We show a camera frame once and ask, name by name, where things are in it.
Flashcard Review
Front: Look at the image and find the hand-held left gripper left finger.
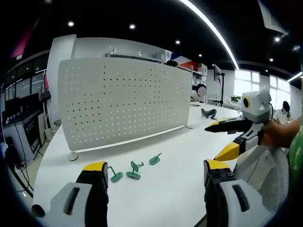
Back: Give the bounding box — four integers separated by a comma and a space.
31, 161, 110, 227

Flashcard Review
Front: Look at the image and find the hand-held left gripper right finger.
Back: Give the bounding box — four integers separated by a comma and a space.
203, 159, 273, 227

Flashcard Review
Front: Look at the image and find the white perforated mounting plate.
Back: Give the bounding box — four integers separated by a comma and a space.
57, 57, 194, 162

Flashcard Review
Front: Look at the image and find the person's right hand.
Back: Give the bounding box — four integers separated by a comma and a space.
259, 119, 294, 148

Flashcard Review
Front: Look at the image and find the dark grey curved device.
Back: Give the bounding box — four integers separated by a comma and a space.
201, 108, 217, 119

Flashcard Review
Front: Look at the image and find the black monitor stand pole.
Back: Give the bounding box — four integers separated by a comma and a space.
208, 72, 226, 107

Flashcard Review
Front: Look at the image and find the white mesh office chair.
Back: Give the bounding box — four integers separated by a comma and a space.
233, 141, 291, 212

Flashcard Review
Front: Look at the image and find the computer monitor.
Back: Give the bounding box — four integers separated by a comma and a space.
214, 64, 224, 83

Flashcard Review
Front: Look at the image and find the white storage shelf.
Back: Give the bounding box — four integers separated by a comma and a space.
178, 63, 208, 100

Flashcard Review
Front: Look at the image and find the dark workbench with labels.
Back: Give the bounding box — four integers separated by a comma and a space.
1, 109, 47, 162

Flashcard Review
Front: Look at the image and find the long ceiling light strip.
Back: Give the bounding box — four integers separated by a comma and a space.
178, 0, 240, 70

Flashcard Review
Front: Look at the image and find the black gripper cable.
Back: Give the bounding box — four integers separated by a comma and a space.
267, 102, 276, 120

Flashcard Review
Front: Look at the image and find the black floor cable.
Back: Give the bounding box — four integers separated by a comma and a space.
13, 122, 35, 193

